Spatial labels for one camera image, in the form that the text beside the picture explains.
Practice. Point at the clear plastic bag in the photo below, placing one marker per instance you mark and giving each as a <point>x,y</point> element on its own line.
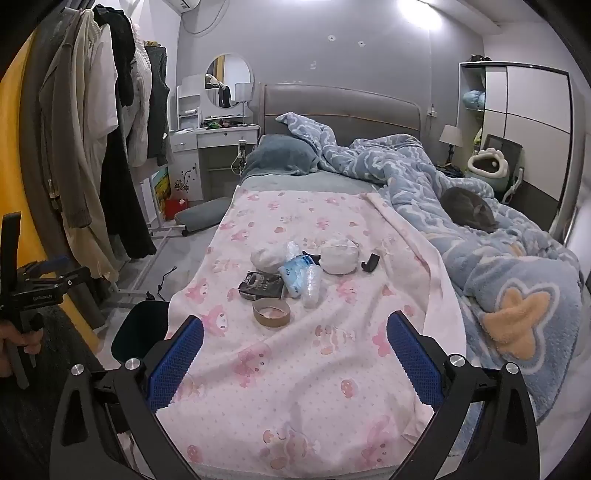
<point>292,249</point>

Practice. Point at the round mirror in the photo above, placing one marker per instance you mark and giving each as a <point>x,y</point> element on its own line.
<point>231,76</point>

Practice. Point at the brown grey coat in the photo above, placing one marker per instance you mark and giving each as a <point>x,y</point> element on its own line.
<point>60,138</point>

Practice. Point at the black curved plastic clip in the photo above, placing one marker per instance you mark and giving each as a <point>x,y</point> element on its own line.
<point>371,262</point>

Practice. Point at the white air conditioner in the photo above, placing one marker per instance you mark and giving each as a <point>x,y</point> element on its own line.
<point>184,3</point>

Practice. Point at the white sock ball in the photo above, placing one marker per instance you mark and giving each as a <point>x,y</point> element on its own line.
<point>268,257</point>

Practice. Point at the grey floor cushion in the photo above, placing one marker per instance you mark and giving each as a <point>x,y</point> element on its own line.
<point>203,214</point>

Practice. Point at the wall power strip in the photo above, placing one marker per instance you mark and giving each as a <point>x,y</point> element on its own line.
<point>432,111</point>

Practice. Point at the person's left hand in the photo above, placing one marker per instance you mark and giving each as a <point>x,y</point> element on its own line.
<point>27,342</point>

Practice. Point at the grey upholstered bed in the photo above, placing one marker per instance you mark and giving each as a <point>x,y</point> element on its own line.
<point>341,110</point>

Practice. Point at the black framed panel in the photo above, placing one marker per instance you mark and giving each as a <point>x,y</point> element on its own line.
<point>510,147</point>

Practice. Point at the lamp with dark base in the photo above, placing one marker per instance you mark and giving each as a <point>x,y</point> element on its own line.
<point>451,134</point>

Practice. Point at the yellow green picture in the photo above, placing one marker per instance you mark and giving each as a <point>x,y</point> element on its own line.
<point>161,189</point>

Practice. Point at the blue patterned duvet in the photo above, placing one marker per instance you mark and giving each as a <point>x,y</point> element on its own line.
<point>508,258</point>

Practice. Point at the dark snack packet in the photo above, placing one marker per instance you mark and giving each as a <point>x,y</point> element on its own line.
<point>261,285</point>

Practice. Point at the cream teal plush cat bed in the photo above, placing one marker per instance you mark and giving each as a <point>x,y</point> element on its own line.
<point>496,177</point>

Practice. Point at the white desk shelf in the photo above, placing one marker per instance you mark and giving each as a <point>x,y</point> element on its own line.
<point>189,99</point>

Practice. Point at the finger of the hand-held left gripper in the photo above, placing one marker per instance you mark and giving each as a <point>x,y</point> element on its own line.
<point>69,279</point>
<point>53,263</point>

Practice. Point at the lamp with silver stem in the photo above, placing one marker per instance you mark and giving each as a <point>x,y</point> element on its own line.
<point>243,91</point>

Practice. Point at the grey cat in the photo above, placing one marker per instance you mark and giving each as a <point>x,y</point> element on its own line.
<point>468,207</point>

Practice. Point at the white sliding wardrobe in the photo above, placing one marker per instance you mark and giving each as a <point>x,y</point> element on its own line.
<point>531,138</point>

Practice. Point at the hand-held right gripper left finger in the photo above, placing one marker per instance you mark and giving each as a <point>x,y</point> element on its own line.
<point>178,364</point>

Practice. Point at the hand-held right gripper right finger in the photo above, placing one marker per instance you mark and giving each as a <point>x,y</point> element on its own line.
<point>415,364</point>

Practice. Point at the yellow green plush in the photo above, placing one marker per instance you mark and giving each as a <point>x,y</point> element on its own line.
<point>478,137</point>

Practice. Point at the grey knit vest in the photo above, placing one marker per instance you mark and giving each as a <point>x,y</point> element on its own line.
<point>159,106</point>

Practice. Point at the red box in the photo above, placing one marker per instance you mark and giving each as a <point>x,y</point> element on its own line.
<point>176,208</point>

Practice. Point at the blue white packet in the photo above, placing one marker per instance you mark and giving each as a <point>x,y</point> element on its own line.
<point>293,274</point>

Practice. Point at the grey fluffy pillow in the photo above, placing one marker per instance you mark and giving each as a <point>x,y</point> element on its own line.
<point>279,154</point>

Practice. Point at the black long garment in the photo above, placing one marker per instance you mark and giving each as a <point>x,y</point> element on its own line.
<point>124,198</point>

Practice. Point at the pink printed blanket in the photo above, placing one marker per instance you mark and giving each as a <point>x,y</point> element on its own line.
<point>295,369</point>

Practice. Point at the desk clutter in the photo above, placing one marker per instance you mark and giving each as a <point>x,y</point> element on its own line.
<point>221,123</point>

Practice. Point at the clear plastic cup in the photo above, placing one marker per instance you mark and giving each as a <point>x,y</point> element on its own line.
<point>311,288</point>

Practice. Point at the brown tape roll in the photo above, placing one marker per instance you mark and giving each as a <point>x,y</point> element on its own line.
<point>258,314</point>

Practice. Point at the white shirt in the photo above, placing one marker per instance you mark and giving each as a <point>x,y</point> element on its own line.
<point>104,83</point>

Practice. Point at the black knit sweater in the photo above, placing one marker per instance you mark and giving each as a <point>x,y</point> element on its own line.
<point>117,46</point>

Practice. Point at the blue plush toy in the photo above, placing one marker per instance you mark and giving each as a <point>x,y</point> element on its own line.
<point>473,100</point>

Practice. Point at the white ribbed cardigan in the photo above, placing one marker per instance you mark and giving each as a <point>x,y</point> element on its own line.
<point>141,115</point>

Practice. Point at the dark round bin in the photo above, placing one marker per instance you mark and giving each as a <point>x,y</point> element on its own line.
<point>138,330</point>

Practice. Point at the white vanity desk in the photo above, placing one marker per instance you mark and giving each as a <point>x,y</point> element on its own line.
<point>217,136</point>

